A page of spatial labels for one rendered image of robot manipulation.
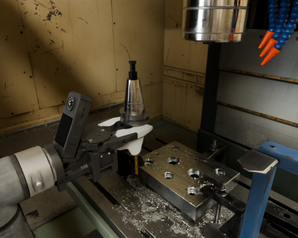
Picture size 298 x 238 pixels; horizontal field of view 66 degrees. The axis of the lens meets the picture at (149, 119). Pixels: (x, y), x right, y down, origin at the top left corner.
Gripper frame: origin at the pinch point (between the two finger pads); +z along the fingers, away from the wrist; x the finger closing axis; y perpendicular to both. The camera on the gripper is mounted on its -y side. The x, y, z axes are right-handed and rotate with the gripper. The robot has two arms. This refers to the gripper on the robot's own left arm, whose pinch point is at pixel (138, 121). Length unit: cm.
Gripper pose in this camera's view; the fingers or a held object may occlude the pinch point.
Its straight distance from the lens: 50.5
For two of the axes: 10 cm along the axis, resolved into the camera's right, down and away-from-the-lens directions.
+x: 6.6, 3.0, -6.9
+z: 7.5, -2.8, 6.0
